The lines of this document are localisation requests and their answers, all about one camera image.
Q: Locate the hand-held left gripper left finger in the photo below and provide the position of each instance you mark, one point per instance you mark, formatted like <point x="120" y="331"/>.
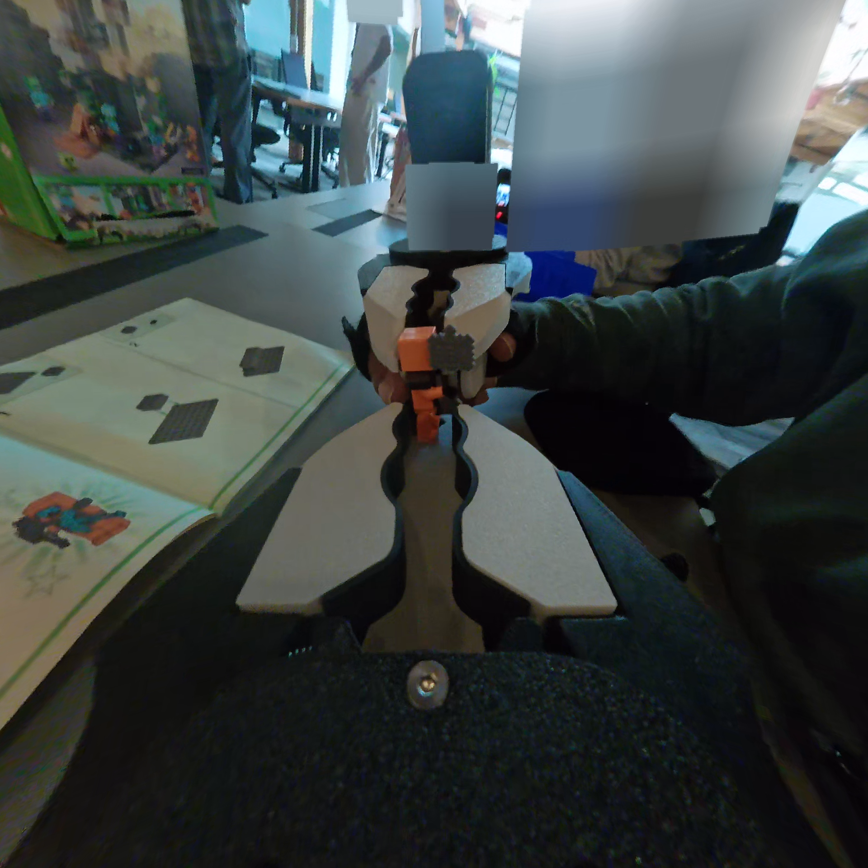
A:
<point x="326" y="536"/>

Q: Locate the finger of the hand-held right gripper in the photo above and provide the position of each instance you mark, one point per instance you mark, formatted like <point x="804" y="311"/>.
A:
<point x="488" y="301"/>
<point x="393" y="305"/>

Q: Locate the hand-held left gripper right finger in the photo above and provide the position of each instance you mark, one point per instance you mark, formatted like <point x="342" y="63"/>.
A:
<point x="536" y="536"/>

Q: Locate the orange pumpkin face brick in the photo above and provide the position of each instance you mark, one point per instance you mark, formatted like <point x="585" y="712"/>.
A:
<point x="415" y="347"/>

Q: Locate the small grey toy brick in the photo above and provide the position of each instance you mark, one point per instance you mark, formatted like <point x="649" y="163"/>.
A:
<point x="455" y="349"/>

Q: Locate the orange toy brick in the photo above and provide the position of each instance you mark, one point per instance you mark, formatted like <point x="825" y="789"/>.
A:
<point x="426" y="414"/>

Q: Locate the white instruction booklet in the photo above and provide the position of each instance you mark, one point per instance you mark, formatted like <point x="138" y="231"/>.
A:
<point x="122" y="448"/>

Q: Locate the green toy brick box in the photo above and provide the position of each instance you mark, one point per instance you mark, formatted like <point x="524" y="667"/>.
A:
<point x="95" y="122"/>

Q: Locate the person's right hand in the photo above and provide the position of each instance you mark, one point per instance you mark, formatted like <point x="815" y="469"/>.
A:
<point x="502" y="350"/>

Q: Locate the black chair armrest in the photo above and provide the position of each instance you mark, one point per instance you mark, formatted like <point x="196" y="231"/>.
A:
<point x="610" y="441"/>

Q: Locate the black office table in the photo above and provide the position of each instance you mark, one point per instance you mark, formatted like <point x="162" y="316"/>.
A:
<point x="305" y="115"/>

